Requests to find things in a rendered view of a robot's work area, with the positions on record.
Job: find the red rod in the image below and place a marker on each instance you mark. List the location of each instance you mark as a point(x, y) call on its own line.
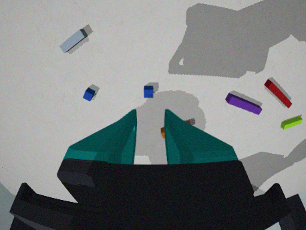
point(278, 93)

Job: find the purple rod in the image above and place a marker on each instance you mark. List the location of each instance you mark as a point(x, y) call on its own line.
point(244, 104)

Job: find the lime green rod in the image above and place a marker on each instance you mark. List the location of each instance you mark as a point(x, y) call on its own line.
point(291, 122)

